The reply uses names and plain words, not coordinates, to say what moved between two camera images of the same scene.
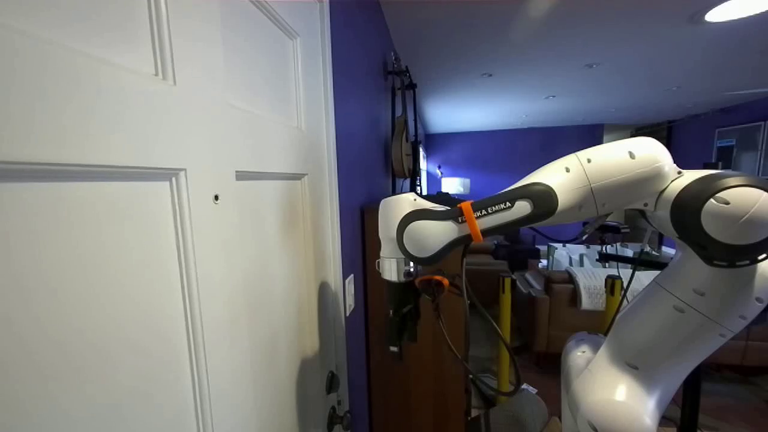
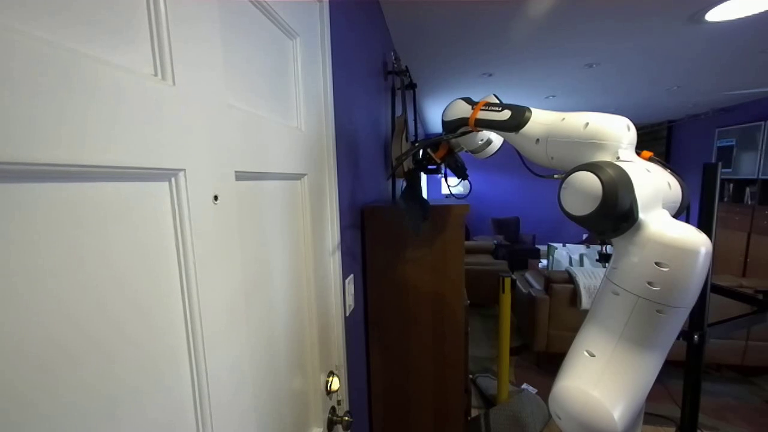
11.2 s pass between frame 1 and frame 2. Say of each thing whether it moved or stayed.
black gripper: moved
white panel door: stayed
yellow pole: stayed
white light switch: stayed
